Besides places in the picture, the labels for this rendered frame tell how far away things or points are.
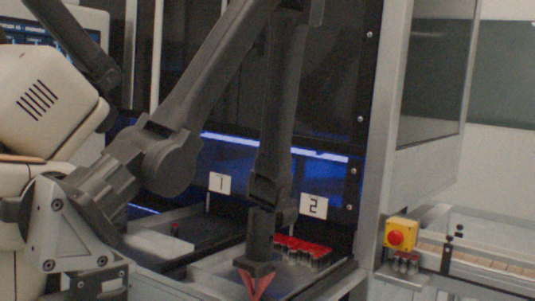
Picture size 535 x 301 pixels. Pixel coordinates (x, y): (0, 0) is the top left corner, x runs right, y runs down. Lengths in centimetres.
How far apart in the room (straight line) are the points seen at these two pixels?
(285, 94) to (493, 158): 509
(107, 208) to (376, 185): 81
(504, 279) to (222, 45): 96
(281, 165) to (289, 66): 19
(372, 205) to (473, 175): 466
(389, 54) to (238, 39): 60
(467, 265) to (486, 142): 453
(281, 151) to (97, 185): 41
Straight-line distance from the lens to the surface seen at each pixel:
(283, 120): 90
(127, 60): 183
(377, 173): 128
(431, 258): 140
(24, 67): 75
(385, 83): 126
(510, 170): 586
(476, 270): 138
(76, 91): 76
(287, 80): 87
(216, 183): 156
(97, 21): 179
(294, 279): 122
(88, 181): 64
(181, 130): 68
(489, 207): 596
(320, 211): 137
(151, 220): 154
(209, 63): 71
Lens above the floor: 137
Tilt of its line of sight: 9 degrees down
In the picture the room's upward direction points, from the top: 5 degrees clockwise
